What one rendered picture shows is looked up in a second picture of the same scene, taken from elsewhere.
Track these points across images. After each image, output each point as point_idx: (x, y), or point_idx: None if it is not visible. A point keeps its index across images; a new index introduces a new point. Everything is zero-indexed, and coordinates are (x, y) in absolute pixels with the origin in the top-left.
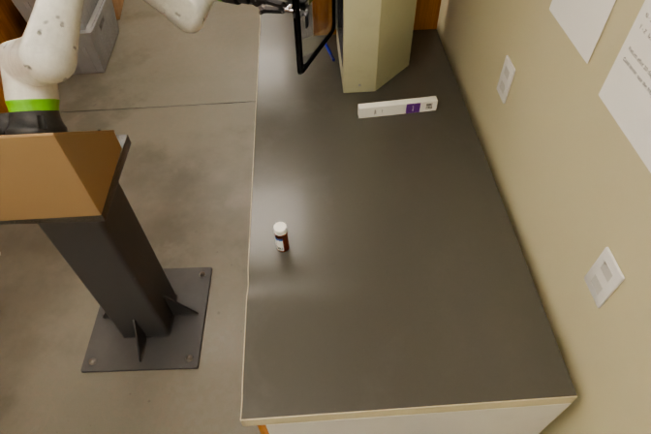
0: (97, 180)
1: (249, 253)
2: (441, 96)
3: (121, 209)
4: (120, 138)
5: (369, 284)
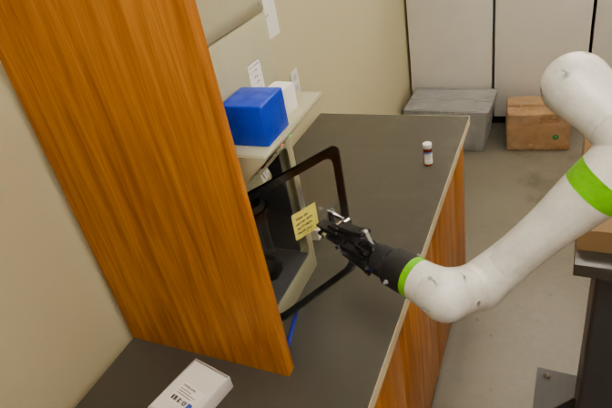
0: None
1: (452, 164)
2: None
3: (591, 294)
4: (581, 260)
5: (383, 146)
